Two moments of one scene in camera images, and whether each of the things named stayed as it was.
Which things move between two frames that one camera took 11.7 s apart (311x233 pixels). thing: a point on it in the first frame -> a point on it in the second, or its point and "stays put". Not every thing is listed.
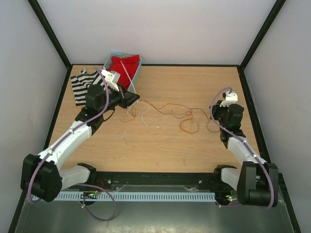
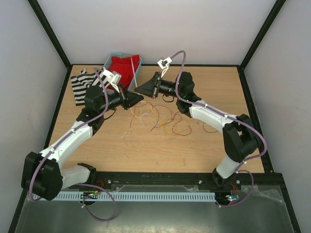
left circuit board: x=89 y=195 stays put
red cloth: x=130 y=63 stays put
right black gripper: x=216 y=108 -> x=149 y=88
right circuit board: x=231 y=197 stays put
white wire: x=169 y=117 -> x=165 y=117
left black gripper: x=126 y=98 stays put
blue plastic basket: x=132 y=86 stays put
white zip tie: x=128 y=74 -> x=134 y=72
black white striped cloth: x=81 y=82 stays put
